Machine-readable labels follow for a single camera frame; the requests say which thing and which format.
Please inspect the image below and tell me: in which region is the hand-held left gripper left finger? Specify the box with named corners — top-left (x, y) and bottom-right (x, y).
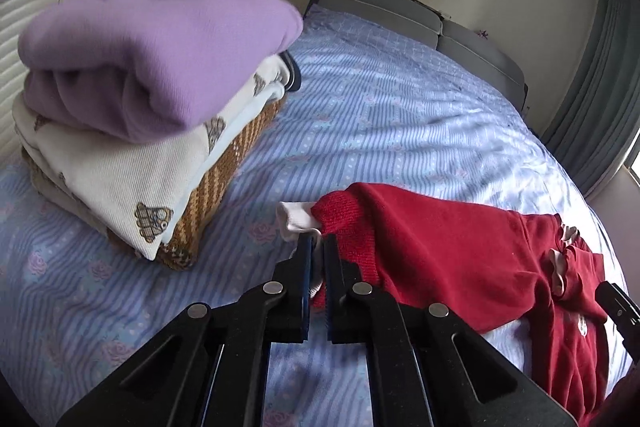
top-left (55, 233), bottom-right (317, 427)

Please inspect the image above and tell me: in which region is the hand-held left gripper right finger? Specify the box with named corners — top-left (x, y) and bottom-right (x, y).
top-left (322, 234), bottom-right (577, 427)

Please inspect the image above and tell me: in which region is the red sweater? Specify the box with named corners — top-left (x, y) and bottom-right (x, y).
top-left (277, 182), bottom-right (626, 427)

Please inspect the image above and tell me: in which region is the brown knitted folded garment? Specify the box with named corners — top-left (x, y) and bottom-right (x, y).
top-left (22, 97), bottom-right (288, 270)

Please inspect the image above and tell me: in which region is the blue floral bed sheet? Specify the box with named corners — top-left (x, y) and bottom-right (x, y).
top-left (0, 4), bottom-right (626, 427)

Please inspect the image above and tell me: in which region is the white bear-print folded garment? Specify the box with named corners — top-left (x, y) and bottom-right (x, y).
top-left (12, 54), bottom-right (293, 262)

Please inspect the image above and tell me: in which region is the green curtain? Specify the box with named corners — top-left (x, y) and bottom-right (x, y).
top-left (542, 0), bottom-right (640, 198)

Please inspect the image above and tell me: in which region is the dark navy folded garment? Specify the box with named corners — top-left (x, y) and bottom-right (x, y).
top-left (277, 52), bottom-right (304, 94)

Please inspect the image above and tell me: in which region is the grey padded headboard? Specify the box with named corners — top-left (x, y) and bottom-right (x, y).
top-left (302, 0), bottom-right (531, 114)

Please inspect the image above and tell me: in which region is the purple folded garment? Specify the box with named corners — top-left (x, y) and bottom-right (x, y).
top-left (19, 0), bottom-right (305, 142)

